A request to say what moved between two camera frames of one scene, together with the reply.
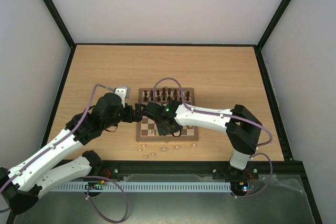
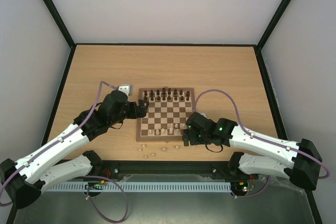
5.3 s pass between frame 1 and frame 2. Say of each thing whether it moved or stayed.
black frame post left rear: stayed
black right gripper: moved
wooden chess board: stayed
